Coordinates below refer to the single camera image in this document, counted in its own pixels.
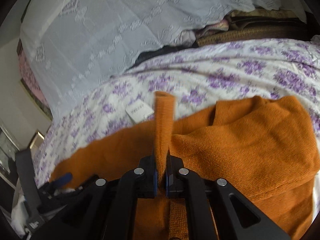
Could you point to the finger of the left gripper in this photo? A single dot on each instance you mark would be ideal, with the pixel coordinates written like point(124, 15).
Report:
point(63, 180)

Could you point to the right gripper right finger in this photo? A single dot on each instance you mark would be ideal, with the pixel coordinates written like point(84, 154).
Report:
point(216, 209)

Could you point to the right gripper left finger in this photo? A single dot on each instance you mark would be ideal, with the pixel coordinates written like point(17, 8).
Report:
point(100, 209)

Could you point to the orange knitted baby cardigan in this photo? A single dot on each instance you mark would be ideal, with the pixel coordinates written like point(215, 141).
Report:
point(265, 148)

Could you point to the wooden bedside furniture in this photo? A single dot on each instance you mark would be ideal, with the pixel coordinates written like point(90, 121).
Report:
point(9, 147)

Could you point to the white paper hang tag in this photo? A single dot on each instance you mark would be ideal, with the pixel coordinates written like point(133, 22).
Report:
point(139, 111)

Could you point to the pink floral pillow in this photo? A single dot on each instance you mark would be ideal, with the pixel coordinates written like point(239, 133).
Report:
point(29, 78)

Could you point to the purple floral bed sheet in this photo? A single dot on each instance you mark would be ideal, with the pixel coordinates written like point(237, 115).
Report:
point(197, 78)

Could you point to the white lace cover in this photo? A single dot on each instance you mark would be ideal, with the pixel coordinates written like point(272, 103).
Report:
point(75, 45)

